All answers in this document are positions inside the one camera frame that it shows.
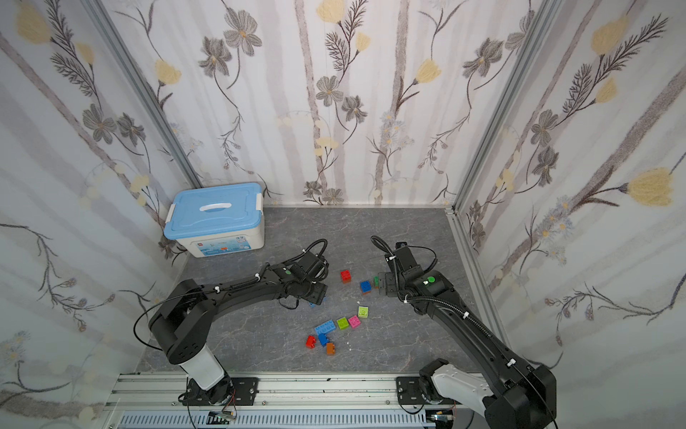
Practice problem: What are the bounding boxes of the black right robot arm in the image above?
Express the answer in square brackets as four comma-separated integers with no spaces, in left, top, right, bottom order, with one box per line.
[371,236,557,428]

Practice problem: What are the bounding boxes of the aluminium frame corner post left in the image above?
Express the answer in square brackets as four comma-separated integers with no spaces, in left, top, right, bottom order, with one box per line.
[80,0,203,189]

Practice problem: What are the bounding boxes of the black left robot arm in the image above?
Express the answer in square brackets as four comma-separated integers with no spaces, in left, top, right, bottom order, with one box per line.
[148,239,329,393]

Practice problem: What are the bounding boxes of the red lego brick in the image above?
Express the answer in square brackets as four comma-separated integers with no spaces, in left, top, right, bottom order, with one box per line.
[305,335,317,349]
[340,270,352,283]

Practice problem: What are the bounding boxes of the lime green lego brick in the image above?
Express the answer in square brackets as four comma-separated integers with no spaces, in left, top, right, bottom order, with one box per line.
[336,317,350,330]

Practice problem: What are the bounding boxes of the light blue long brick studs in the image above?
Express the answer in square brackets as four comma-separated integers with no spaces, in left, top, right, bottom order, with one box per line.
[315,320,337,335]

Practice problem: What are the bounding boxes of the aluminium frame corner post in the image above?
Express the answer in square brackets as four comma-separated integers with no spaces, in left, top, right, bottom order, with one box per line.
[80,0,203,189]
[451,0,564,212]

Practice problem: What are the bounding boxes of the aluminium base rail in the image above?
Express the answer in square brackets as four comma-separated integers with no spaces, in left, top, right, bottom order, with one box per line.
[96,373,488,428]

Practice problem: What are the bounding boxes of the aluminium frame corner post right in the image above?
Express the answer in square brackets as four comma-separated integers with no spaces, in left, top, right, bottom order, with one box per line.
[451,0,564,212]

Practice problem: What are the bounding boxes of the pink lego brick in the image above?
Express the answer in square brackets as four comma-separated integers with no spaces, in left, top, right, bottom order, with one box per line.
[348,316,362,329]

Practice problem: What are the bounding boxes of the blue lid storage box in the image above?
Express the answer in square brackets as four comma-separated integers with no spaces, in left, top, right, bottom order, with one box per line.
[164,182,264,258]

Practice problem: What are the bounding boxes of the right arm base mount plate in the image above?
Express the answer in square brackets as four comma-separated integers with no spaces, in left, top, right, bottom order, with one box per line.
[395,375,432,406]

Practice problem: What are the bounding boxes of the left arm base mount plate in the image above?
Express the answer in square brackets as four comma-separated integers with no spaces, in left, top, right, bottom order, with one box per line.
[179,376,260,407]

